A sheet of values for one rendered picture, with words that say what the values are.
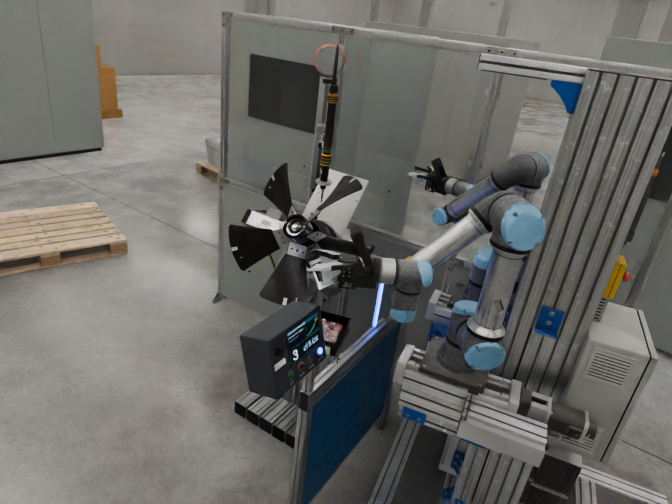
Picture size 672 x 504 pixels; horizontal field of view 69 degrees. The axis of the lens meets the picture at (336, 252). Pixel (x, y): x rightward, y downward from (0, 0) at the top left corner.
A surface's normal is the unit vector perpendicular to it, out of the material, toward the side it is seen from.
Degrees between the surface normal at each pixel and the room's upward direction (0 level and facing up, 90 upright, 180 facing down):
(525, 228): 82
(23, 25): 90
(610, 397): 90
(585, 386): 90
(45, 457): 0
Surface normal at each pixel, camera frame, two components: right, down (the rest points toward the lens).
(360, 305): -0.53, 0.30
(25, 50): 0.81, 0.33
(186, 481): 0.11, -0.90
